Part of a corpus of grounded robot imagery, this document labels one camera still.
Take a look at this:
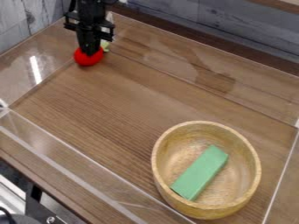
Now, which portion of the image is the black metal table frame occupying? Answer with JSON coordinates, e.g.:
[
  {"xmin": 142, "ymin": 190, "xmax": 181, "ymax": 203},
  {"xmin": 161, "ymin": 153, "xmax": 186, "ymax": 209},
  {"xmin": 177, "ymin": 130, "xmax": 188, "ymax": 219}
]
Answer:
[{"xmin": 24, "ymin": 185, "xmax": 84, "ymax": 224}]

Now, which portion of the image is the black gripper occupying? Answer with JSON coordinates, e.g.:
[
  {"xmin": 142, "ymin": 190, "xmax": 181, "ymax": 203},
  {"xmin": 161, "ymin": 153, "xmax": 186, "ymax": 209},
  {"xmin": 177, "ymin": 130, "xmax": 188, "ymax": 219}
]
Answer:
[{"xmin": 64, "ymin": 0, "xmax": 116, "ymax": 56}]

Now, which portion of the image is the green rectangular block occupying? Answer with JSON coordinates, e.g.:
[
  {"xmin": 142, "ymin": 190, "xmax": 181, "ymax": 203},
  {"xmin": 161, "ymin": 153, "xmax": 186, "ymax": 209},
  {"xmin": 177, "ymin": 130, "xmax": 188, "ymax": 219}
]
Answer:
[{"xmin": 170, "ymin": 145, "xmax": 229, "ymax": 200}]

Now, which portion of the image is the red plush strawberry toy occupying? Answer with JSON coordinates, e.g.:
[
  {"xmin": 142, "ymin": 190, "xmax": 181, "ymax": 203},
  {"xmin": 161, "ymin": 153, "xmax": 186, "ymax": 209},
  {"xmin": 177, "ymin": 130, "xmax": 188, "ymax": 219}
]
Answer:
[{"xmin": 73, "ymin": 41, "xmax": 109, "ymax": 67}]

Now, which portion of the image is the round wooden bowl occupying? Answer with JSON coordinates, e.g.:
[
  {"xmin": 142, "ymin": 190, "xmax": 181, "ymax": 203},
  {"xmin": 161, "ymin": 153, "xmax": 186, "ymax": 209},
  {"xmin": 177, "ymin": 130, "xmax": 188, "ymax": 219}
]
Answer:
[{"xmin": 150, "ymin": 121, "xmax": 261, "ymax": 220}]

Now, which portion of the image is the black cable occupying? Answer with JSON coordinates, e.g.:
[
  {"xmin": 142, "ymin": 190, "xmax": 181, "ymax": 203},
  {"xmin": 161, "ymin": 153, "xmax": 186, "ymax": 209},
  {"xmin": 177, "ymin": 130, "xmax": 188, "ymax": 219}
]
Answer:
[{"xmin": 0, "ymin": 206, "xmax": 16, "ymax": 224}]

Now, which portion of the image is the clear acrylic tray wall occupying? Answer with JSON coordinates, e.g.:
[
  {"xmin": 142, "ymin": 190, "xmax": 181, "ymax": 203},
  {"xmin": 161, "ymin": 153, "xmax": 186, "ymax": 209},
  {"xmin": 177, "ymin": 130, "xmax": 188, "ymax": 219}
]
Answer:
[{"xmin": 0, "ymin": 15, "xmax": 299, "ymax": 224}]

